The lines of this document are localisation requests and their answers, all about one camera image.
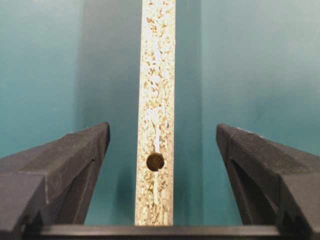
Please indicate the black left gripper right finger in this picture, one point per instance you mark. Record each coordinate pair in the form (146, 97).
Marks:
(273, 184)

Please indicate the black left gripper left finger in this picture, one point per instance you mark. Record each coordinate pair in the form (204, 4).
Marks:
(52, 183)

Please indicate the particle board wooden plank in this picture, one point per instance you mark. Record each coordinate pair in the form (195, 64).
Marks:
(154, 194)

